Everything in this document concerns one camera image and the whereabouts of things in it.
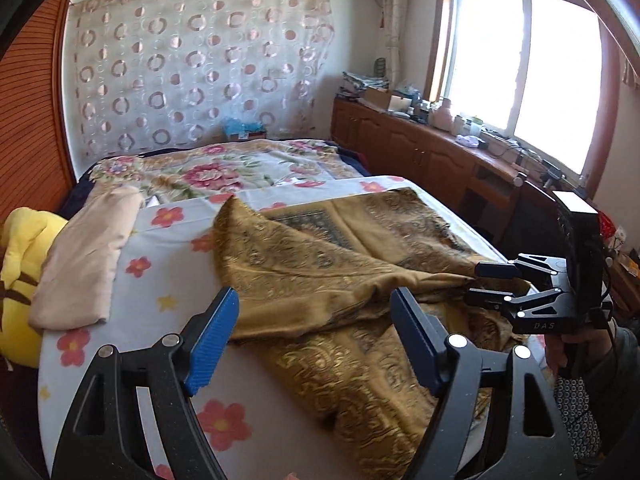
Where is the golden brown patterned cloth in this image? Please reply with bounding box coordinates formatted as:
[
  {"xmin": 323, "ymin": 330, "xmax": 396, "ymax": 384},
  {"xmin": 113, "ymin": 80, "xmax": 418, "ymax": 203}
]
[{"xmin": 213, "ymin": 188, "xmax": 518, "ymax": 479}]

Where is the person's right hand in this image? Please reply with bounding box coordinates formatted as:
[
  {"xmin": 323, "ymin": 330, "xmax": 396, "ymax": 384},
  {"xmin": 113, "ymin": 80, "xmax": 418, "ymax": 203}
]
[{"xmin": 544, "ymin": 327, "xmax": 613, "ymax": 378}]

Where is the brown wooden sideboard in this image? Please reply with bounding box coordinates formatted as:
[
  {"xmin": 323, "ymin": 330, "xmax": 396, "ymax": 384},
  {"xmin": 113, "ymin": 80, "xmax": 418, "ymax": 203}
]
[{"xmin": 328, "ymin": 96, "xmax": 532, "ymax": 241}]

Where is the white flower-print sheet board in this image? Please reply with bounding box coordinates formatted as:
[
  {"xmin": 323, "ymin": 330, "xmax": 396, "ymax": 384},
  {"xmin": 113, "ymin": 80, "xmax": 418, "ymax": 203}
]
[{"xmin": 37, "ymin": 173, "xmax": 507, "ymax": 480}]

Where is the beige folded cloth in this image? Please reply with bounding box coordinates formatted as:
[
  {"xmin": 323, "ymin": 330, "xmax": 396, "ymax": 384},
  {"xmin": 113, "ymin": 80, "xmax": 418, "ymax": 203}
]
[{"xmin": 28, "ymin": 185, "xmax": 144, "ymax": 332}]

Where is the white bottle on sideboard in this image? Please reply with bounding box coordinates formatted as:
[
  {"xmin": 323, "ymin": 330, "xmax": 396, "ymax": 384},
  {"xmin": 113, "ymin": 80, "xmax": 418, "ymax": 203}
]
[{"xmin": 432, "ymin": 98, "xmax": 454, "ymax": 132}]

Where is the yellow plush toy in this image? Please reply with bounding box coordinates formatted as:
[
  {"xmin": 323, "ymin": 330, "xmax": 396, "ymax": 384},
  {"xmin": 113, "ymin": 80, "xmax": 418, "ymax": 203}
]
[{"xmin": 1, "ymin": 207, "xmax": 67, "ymax": 368}]

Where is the cardboard box on sideboard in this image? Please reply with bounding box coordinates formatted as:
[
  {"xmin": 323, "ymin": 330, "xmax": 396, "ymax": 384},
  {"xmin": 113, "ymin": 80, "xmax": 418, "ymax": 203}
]
[{"xmin": 363, "ymin": 88, "xmax": 411, "ymax": 112}]

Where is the stack of papers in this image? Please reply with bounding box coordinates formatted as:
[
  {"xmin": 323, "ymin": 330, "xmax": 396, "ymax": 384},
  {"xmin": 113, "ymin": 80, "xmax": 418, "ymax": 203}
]
[{"xmin": 341, "ymin": 72, "xmax": 388, "ymax": 94}]

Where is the floral quilt on bed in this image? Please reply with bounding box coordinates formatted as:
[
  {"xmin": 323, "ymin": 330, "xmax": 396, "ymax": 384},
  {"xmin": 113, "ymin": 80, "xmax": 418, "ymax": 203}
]
[{"xmin": 88, "ymin": 139, "xmax": 361, "ymax": 204}]

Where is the brown wooden wardrobe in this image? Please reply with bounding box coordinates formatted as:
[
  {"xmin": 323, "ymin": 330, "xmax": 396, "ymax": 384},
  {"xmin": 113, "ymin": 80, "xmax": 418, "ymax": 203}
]
[{"xmin": 1, "ymin": 0, "xmax": 75, "ymax": 218}]

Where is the blue item in box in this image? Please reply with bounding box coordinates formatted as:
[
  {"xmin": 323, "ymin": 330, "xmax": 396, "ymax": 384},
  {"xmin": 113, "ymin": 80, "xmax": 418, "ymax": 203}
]
[{"xmin": 222, "ymin": 117, "xmax": 267, "ymax": 142}]

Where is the white curtain with circles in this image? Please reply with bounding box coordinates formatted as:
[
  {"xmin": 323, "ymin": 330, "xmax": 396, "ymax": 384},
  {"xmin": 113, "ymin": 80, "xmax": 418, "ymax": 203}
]
[{"xmin": 67, "ymin": 0, "xmax": 335, "ymax": 165}]

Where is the window with brown frame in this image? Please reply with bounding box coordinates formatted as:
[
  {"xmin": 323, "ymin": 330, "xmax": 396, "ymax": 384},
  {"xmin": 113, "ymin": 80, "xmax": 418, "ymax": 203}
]
[{"xmin": 427, "ymin": 0, "xmax": 620, "ymax": 197}]

